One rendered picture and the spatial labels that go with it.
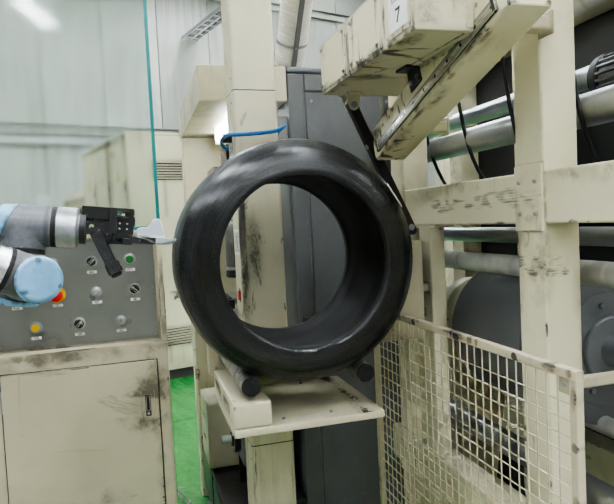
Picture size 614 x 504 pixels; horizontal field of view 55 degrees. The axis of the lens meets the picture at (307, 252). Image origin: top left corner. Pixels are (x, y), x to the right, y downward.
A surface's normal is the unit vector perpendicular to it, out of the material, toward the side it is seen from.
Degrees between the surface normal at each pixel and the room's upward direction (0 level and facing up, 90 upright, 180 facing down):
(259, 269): 90
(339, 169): 80
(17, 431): 90
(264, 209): 90
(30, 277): 89
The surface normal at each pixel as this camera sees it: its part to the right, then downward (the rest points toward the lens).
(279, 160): 0.22, -0.15
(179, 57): 0.54, 0.02
